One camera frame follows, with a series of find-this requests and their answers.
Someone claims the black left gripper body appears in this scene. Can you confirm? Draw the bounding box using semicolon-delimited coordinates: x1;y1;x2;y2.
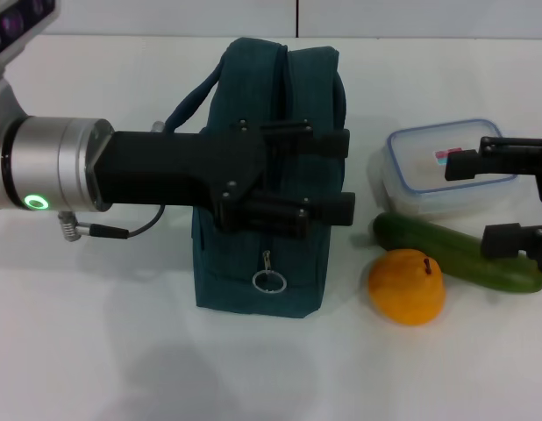
93;121;268;208

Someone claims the clear container with blue lid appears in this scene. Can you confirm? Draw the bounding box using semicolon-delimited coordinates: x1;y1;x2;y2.
382;118;520;220

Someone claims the teal insulated lunch bag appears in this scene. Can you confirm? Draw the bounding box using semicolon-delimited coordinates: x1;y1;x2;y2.
165;37;349;318

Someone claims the green cucumber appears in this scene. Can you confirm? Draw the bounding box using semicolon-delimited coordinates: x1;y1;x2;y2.
372;212;542;295

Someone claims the orange yellow pear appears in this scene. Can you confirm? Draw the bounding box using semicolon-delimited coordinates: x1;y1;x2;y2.
367;248;446;326

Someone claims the left arm cable with plug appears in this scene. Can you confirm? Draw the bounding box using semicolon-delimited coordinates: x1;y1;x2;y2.
58;203;167;242

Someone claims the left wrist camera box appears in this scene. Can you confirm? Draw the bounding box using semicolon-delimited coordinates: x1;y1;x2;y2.
0;0;60;56

